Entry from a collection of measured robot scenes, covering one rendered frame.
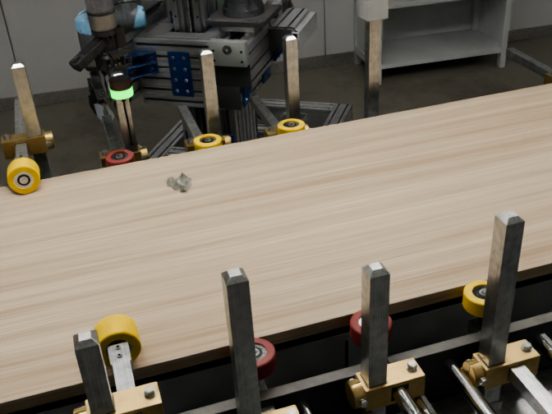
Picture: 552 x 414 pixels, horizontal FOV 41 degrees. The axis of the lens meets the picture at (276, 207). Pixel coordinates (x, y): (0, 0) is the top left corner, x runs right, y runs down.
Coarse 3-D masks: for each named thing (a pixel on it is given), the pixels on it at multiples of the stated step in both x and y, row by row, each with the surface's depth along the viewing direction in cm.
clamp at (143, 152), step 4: (120, 148) 214; (140, 148) 213; (144, 148) 213; (100, 152) 212; (108, 152) 212; (136, 152) 211; (140, 152) 211; (144, 152) 212; (100, 156) 210; (104, 156) 210; (136, 156) 211; (140, 156) 212; (144, 156) 212; (148, 156) 213; (104, 160) 209; (136, 160) 212; (140, 160) 212; (104, 164) 210
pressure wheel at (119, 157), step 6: (120, 150) 204; (126, 150) 204; (108, 156) 201; (114, 156) 202; (120, 156) 201; (126, 156) 201; (132, 156) 201; (108, 162) 199; (114, 162) 198; (120, 162) 198; (126, 162) 199; (132, 162) 201
